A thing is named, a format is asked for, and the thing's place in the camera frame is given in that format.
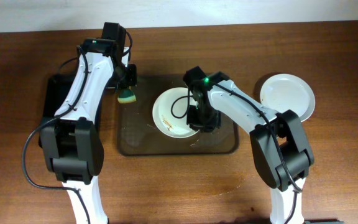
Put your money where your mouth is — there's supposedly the green yellow sponge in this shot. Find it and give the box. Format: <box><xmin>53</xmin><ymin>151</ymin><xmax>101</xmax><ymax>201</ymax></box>
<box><xmin>117</xmin><ymin>88</ymin><xmax>136</xmax><ymax>104</ymax></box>

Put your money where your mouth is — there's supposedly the cream white plate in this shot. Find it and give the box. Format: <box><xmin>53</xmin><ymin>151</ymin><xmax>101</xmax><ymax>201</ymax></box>
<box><xmin>152</xmin><ymin>87</ymin><xmax>198</xmax><ymax>139</ymax></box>

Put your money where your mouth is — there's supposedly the pale green plate with sauce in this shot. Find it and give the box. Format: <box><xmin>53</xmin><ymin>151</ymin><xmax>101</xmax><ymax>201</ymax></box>
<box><xmin>259</xmin><ymin>73</ymin><xmax>316</xmax><ymax>122</ymax></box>

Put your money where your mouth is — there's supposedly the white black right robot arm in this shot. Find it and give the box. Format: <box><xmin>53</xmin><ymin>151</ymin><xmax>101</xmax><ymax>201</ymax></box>
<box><xmin>183</xmin><ymin>67</ymin><xmax>314</xmax><ymax>223</ymax></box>

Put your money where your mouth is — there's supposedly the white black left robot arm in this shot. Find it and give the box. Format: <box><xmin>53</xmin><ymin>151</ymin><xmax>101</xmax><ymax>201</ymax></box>
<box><xmin>40</xmin><ymin>38</ymin><xmax>136</xmax><ymax>223</ymax></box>

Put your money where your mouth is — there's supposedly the brown serving tray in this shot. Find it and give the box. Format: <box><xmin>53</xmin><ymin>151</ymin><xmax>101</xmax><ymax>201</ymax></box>
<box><xmin>116</xmin><ymin>75</ymin><xmax>239</xmax><ymax>156</ymax></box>

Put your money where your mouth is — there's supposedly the black rectangular tray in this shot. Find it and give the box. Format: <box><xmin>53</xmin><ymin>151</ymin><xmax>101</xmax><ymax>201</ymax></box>
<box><xmin>38</xmin><ymin>73</ymin><xmax>117</xmax><ymax>149</ymax></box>

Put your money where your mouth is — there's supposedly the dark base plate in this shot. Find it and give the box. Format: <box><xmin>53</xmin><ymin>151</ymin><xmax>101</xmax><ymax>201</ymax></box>
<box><xmin>304</xmin><ymin>219</ymin><xmax>345</xmax><ymax>224</ymax></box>

